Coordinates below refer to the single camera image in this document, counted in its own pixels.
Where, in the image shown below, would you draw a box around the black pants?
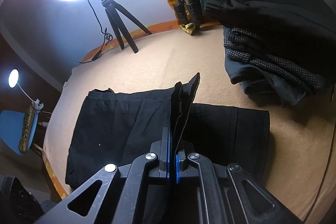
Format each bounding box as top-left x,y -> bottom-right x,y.
65,75 -> 270,189

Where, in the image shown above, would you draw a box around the leopard print cushion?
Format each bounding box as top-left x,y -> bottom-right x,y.
18,105 -> 35,153

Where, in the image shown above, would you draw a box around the blue chair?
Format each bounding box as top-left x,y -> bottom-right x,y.
0,110 -> 25,156

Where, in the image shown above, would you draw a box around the white clip desk lamp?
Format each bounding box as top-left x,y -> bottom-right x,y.
8,69 -> 44,111

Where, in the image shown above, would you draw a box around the stack of folded dark clothes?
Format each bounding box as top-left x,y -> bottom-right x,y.
205,0 -> 335,93

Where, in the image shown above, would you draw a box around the small black tripod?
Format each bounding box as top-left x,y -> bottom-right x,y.
101,0 -> 151,53

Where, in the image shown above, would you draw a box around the black power cable with switch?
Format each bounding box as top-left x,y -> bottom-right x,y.
79,0 -> 113,64

